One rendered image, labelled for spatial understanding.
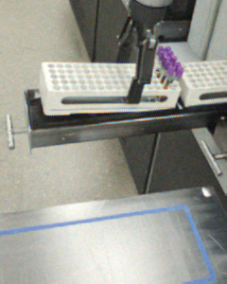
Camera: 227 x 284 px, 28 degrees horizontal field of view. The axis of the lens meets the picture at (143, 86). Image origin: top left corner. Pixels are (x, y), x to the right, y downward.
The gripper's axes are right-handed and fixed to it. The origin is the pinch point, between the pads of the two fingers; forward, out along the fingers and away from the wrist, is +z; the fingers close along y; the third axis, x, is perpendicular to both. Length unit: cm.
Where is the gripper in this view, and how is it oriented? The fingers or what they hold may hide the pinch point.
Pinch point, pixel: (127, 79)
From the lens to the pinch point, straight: 102.3
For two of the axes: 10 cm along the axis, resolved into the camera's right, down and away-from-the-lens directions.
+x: 9.3, 0.0, 3.7
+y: 2.9, 6.2, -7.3
